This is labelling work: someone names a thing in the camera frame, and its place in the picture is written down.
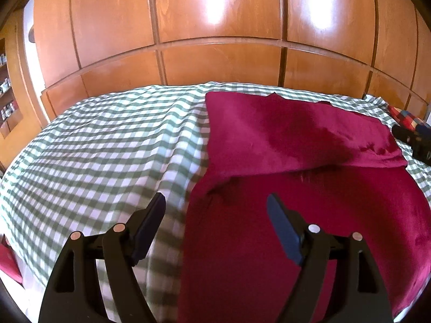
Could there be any crimson red sweater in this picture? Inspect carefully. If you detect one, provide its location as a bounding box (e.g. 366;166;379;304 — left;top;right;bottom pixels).
178;92;430;322

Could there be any multicolour plaid pillow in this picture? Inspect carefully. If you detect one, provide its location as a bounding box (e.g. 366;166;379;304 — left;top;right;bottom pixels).
388;105;430;132

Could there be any red cloth at bedside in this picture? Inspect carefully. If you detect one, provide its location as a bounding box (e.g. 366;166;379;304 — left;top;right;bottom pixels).
0;235;23;284

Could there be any green white checkered bedsheet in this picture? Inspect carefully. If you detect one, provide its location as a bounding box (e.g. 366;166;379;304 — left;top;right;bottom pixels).
0;81;431;323

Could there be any wooden shelf with items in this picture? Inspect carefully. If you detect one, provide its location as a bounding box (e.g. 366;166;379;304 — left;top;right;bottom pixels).
0;9;48;169

